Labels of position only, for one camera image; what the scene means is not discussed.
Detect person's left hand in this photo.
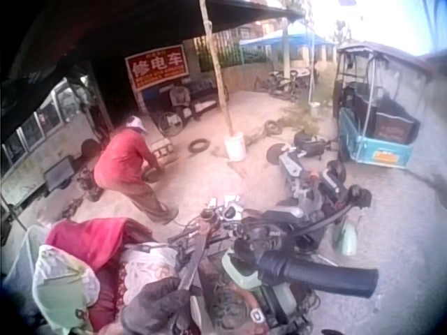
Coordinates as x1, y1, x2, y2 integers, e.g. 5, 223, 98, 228
119, 278, 192, 335

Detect metal tool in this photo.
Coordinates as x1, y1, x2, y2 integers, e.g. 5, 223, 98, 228
177, 213, 218, 292

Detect floral white cloth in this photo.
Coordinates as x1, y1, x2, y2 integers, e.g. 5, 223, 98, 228
117, 241, 181, 308

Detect green electric scooter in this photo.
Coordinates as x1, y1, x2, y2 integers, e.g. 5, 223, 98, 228
166, 194, 381, 335

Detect red cloth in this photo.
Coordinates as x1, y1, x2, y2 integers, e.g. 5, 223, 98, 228
45, 217, 155, 272

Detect pale green cloth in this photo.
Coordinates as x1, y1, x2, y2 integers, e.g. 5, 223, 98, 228
31, 244, 101, 335

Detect heap of metal parts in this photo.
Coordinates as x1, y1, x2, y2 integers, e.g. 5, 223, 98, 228
74, 166, 105, 204

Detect black tyre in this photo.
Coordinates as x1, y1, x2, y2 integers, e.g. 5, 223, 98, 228
187, 138, 211, 155
263, 119, 284, 136

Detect white plastic bag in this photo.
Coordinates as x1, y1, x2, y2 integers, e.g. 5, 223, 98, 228
2, 224, 47, 308

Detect white bucket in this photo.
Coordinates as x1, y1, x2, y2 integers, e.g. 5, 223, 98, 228
223, 131, 247, 163

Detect spoked wheel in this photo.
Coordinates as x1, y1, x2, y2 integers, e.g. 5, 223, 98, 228
157, 110, 185, 138

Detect white van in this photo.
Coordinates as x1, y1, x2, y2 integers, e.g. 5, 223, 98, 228
0, 77, 106, 207

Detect dark bench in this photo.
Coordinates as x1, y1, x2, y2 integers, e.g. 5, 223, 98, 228
181, 77, 223, 121

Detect black scooter part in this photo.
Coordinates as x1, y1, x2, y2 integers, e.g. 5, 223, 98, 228
292, 130, 332, 161

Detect red sign board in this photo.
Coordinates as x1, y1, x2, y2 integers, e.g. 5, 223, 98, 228
124, 44, 191, 93

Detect wooden pole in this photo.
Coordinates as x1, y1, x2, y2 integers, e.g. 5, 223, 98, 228
198, 0, 235, 137

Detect parked bicycles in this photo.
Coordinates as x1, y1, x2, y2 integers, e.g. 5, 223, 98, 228
254, 67, 312, 101

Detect green metal fence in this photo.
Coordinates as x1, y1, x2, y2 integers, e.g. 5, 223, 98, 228
193, 33, 270, 70

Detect blue cargo tricycle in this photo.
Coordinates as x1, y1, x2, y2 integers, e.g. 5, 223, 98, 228
332, 40, 434, 171

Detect dark awning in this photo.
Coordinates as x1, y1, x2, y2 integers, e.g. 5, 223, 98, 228
0, 0, 307, 141

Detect blue canopy tent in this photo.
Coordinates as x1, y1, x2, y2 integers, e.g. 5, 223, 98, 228
238, 20, 337, 103

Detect black handlebar grip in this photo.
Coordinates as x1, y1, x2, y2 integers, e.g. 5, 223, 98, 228
257, 250, 380, 299

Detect stripped scooter frame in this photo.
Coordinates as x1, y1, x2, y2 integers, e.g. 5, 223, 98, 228
265, 142, 373, 225

